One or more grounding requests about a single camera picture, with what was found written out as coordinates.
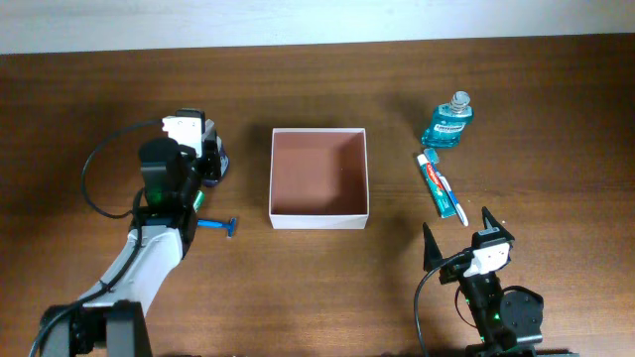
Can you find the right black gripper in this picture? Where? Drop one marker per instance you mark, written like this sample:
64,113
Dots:
433,255

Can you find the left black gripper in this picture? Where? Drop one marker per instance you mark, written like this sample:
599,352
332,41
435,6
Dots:
210,156

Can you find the clear spray bottle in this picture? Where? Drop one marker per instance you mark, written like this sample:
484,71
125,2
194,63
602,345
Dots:
224,163

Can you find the blue disposable razor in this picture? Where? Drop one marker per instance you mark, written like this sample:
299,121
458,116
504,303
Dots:
229,226

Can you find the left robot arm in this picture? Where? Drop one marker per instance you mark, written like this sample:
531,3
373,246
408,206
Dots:
111,314

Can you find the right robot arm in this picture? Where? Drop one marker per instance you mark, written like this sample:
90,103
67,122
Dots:
508,320

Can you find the green soap box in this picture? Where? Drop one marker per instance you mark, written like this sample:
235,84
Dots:
198,201

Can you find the green toothpaste tube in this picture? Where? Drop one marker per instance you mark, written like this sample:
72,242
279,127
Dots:
442,201

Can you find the blue white toothbrush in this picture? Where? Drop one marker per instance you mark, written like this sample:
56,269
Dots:
433,158

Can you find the white open cardboard box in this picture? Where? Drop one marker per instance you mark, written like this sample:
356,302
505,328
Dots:
319,179

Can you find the blue mouthwash bottle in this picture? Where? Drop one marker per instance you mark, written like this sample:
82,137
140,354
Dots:
448,122

